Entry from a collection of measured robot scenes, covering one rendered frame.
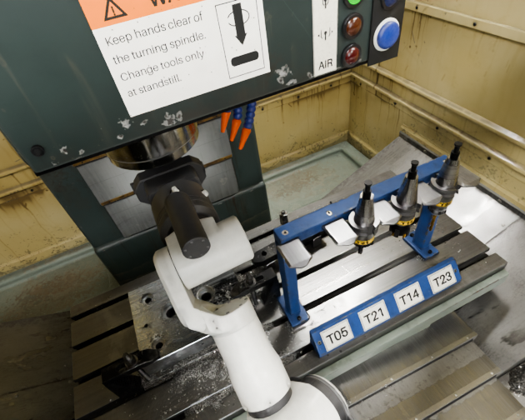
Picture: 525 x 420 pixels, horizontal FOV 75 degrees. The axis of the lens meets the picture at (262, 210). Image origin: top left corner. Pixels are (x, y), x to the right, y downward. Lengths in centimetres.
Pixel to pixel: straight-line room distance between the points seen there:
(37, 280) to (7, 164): 57
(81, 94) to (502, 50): 115
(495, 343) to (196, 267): 101
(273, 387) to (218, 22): 42
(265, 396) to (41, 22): 45
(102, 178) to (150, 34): 85
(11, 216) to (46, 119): 139
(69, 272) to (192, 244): 145
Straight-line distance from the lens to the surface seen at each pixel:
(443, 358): 119
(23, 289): 191
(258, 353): 47
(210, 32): 37
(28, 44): 36
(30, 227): 179
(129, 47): 36
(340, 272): 106
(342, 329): 92
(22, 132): 38
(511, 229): 140
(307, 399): 51
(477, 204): 144
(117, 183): 118
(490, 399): 121
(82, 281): 175
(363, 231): 74
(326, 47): 43
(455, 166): 83
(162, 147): 54
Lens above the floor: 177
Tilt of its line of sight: 45 degrees down
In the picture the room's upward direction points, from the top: 10 degrees counter-clockwise
